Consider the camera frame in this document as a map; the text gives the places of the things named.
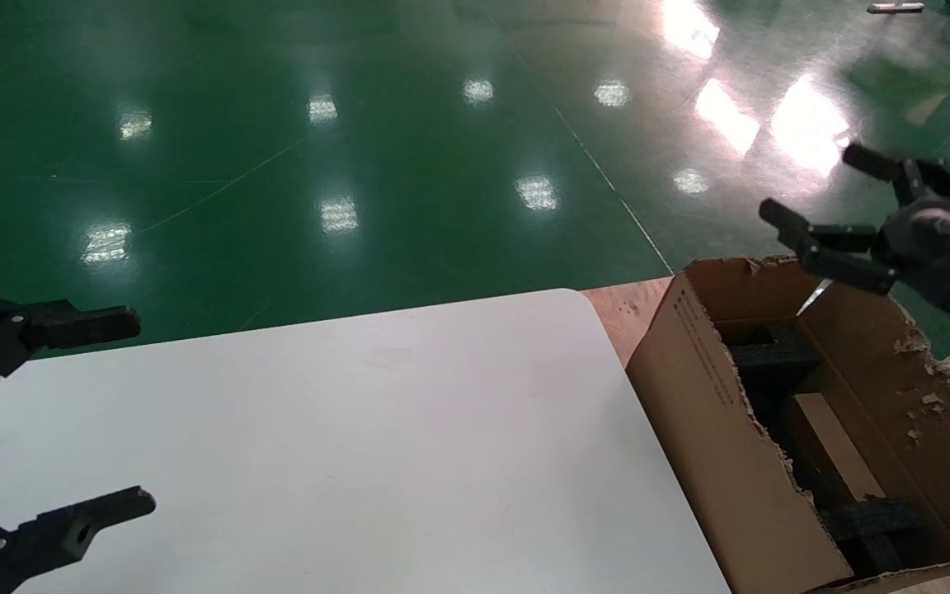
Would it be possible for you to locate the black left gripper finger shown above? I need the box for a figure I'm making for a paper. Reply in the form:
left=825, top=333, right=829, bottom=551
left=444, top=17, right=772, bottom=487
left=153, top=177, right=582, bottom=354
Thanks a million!
left=0, top=486, right=158, bottom=594
left=0, top=295, right=143, bottom=414

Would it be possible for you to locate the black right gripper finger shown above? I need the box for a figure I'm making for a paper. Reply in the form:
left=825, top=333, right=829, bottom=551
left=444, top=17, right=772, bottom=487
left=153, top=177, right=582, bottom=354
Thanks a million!
left=841, top=143, right=950, bottom=212
left=759, top=197, right=898, bottom=296

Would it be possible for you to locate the big open cardboard box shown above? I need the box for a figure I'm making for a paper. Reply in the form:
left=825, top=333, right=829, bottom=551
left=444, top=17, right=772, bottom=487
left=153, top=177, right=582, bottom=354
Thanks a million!
left=625, top=255, right=950, bottom=594

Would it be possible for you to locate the black foam block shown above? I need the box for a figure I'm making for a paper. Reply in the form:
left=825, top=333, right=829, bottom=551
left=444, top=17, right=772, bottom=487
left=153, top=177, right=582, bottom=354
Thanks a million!
left=820, top=494, right=930, bottom=579
left=727, top=323, right=825, bottom=389

